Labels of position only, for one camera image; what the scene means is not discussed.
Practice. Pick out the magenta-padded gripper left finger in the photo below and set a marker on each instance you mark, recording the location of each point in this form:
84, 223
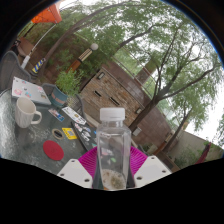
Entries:
87, 163

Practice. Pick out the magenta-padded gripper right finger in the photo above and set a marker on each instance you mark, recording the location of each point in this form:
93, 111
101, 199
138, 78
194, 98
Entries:
138, 161

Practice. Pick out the clear white-capped drink bottle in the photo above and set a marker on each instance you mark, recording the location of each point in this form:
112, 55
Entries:
112, 146

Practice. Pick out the black laptop with stickers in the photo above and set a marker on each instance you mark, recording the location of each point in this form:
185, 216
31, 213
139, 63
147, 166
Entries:
85, 136

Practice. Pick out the yellow card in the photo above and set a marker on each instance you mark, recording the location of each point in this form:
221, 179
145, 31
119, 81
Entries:
69, 133

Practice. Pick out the flat round red coaster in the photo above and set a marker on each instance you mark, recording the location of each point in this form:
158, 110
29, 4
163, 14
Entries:
53, 150

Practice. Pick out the white printed booklet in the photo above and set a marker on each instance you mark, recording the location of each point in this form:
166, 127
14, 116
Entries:
74, 115

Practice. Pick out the dark-trunked forked tree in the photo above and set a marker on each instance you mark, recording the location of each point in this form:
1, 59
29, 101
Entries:
150, 106

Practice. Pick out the grey mesh garden chair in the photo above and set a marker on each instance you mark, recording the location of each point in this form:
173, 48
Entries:
80, 104
11, 70

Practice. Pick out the white ribbed mug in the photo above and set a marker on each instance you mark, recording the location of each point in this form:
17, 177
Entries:
24, 113

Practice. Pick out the green plant in teal pot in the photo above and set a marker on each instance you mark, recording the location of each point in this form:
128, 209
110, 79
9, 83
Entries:
66, 83

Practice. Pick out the silver laptop with stickers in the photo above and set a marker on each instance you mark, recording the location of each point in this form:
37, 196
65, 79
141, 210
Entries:
30, 90

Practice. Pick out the blue yellow striped bollard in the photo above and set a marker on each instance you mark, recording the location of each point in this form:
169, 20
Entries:
38, 65

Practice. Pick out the leaning brown-trunked tree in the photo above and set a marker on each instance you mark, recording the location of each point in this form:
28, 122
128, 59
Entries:
66, 36

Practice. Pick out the orange canopy tent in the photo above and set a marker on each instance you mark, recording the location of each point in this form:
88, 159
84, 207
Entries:
48, 15

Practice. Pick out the black wall lantern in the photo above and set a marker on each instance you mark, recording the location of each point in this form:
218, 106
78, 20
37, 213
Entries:
100, 75
138, 110

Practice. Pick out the globe-topped wooden lamp post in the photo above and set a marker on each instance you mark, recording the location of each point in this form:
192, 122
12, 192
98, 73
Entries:
81, 56

